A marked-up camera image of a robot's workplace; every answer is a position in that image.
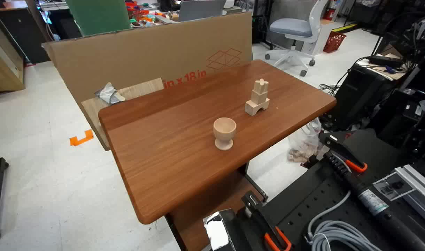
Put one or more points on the brown table pedestal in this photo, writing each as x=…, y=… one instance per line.
x=212, y=203

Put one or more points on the crumpled grey paper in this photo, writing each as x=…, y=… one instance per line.
x=109, y=93

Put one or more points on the black cylinder white label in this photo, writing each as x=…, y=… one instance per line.
x=374, y=202

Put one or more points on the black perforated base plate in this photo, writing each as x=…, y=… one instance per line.
x=310, y=199

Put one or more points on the wooden cube block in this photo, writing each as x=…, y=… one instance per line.
x=258, y=96

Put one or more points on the red basket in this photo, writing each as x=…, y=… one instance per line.
x=335, y=41

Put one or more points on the black equipment cart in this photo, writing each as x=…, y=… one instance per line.
x=360, y=90

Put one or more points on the light wooden cabinet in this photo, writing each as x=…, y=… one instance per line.
x=3, y=60

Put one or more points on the crumpled plastic bag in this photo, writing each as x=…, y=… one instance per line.
x=307, y=140

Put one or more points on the grey office chair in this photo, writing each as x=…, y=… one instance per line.
x=297, y=29

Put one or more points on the wooden arch block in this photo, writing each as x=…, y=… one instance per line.
x=254, y=107

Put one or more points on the shiny metal plate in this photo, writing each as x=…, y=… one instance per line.
x=216, y=230

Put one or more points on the aluminium extrusion rail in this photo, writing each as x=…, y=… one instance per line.
x=418, y=192

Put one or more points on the green board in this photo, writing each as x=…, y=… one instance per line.
x=98, y=15

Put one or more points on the large cardboard sheet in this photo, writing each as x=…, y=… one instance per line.
x=142, y=55

